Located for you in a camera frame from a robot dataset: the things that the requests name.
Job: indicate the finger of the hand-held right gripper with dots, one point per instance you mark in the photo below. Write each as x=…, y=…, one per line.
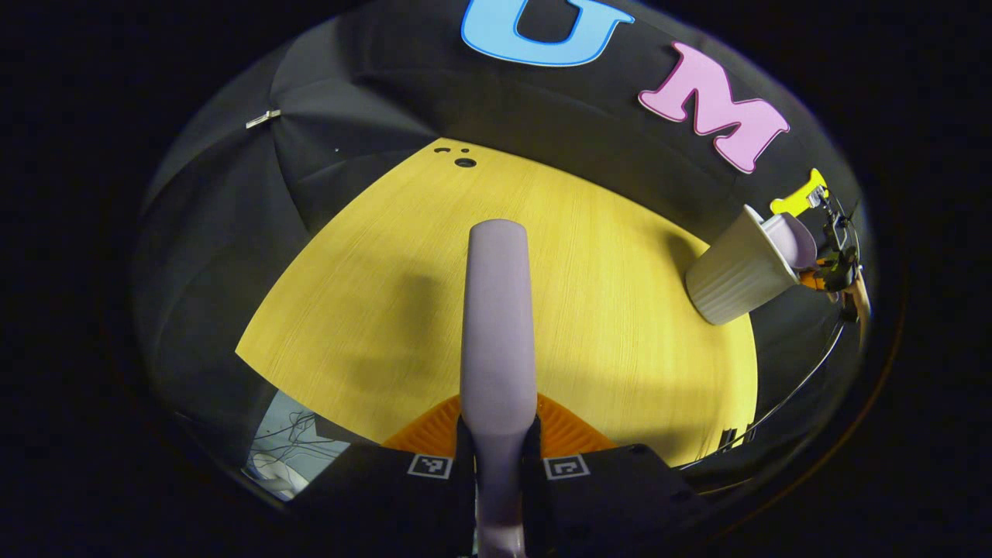
x=811, y=279

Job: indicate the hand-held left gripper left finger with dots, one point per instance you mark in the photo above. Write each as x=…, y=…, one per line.
x=387, y=496

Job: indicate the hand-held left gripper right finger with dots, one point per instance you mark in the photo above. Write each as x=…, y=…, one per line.
x=612, y=496

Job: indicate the pink dustpan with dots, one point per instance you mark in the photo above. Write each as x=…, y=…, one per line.
x=794, y=240

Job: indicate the white ribbed garbage bin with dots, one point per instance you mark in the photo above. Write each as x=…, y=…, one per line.
x=736, y=271

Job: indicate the small pink broom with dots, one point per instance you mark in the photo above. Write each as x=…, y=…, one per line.
x=499, y=325

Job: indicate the yellow wooden desktop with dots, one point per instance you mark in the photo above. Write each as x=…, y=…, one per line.
x=372, y=294

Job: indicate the black backdrop cloth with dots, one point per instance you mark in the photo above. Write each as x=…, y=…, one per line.
x=256, y=217

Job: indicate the silver metal clip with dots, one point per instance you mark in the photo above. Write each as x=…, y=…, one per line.
x=263, y=118

